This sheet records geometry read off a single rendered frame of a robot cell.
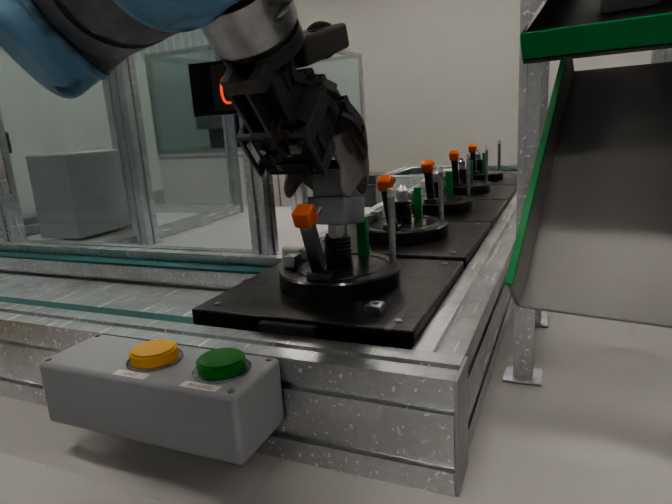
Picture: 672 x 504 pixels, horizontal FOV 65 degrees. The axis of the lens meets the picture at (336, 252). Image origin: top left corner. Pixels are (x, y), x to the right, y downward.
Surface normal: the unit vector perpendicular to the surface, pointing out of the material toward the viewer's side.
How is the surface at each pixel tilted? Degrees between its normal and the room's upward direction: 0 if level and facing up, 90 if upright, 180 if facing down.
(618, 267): 45
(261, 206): 90
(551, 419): 0
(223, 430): 90
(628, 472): 0
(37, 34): 92
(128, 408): 90
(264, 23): 115
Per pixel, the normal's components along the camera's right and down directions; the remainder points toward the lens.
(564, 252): -0.44, -0.52
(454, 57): -0.46, 0.24
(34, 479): -0.06, -0.97
